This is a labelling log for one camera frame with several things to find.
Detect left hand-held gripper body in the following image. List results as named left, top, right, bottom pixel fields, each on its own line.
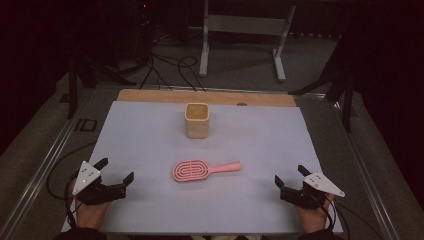
left=72, top=161, right=128, bottom=206

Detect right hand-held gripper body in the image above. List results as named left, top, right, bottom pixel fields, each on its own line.
left=279, top=171, right=346, bottom=210

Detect pink hairbrush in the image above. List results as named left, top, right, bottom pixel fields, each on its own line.
left=172, top=159, right=242, bottom=183

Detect beige square cup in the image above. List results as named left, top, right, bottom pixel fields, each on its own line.
left=184, top=102, right=210, bottom=140

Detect person's right hand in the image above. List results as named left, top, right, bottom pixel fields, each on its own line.
left=294, top=193, right=336, bottom=234

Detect person's left hand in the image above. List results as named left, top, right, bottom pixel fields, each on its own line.
left=68, top=178, right=112, bottom=230

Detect black tripod stand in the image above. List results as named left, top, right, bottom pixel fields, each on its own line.
left=288, top=31, right=355, bottom=134
left=59, top=54, right=138, bottom=120

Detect white metal stand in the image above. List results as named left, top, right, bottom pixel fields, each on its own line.
left=198, top=0, right=297, bottom=83

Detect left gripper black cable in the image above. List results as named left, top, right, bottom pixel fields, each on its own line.
left=45, top=141, right=98, bottom=229

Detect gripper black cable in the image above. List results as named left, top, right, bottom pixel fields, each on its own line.
left=45, top=141, right=98, bottom=229
left=313, top=193, right=384, bottom=240

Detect metal floor rail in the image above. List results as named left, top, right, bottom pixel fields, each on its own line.
left=293, top=93, right=401, bottom=240
left=0, top=89, right=98, bottom=240

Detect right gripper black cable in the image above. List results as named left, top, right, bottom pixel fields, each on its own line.
left=313, top=193, right=384, bottom=240

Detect black floor cables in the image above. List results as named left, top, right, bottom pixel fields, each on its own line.
left=139, top=49, right=207, bottom=93

